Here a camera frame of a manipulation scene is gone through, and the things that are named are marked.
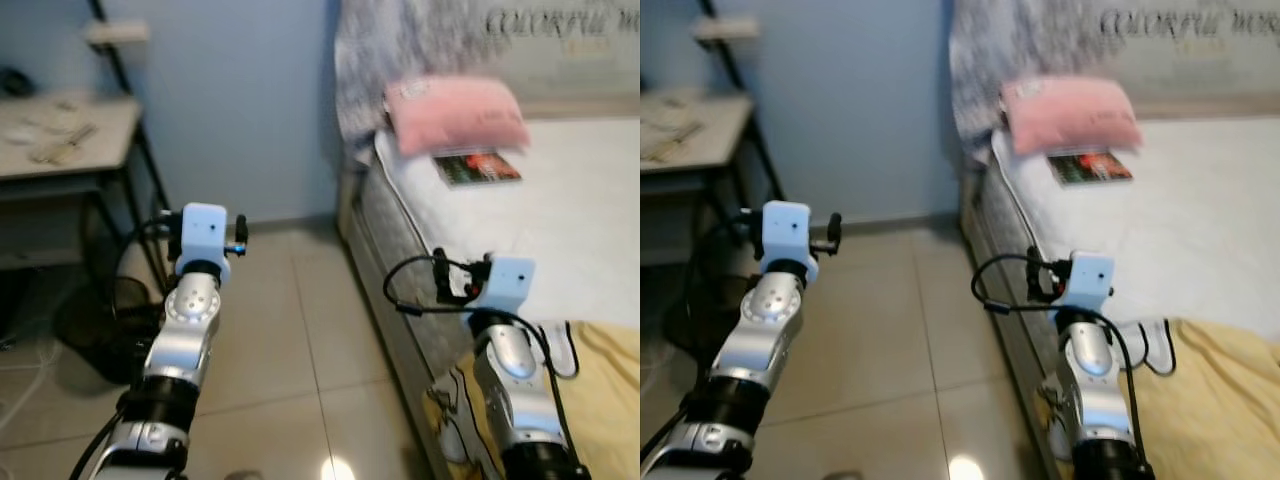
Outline dark book with red cover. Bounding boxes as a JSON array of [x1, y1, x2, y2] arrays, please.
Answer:
[[431, 149, 524, 189], [1047, 150, 1135, 189]]

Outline pink pillow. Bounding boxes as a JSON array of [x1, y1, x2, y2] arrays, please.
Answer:
[[384, 77, 532, 157], [1001, 77, 1145, 157]]

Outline yellow cartoon print blanket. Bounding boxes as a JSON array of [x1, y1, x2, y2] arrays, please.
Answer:
[[1038, 316, 1280, 480], [422, 318, 641, 480]]

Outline beige wooden sticks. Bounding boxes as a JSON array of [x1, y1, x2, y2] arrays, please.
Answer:
[[28, 122, 99, 167], [650, 118, 706, 166]]

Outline bed with white sheet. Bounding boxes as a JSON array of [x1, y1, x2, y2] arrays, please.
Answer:
[[335, 95, 641, 480], [958, 95, 1280, 480]]

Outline black rack with white shelf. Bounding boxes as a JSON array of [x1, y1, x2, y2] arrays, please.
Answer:
[[83, 0, 151, 96], [693, 0, 763, 96]]

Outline grey fuzzy throw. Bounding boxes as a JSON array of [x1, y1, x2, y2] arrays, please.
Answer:
[[948, 0, 1113, 169], [333, 0, 501, 169]]

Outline grey headboard with lettering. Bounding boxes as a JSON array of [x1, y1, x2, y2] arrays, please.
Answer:
[[480, 0, 641, 101], [1095, 0, 1280, 101]]

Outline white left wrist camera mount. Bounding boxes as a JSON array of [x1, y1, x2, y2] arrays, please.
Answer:
[[177, 203, 233, 288], [760, 200, 821, 286]]

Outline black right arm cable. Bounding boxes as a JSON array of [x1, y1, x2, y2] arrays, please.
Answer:
[[971, 252, 1149, 471], [382, 254, 586, 476]]

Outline black wire basket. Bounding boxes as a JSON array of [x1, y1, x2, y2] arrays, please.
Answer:
[[52, 272, 169, 386], [662, 235, 766, 356]]

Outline white table with black frame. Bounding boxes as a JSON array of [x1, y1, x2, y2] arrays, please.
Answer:
[[0, 88, 173, 293], [640, 88, 779, 271]]

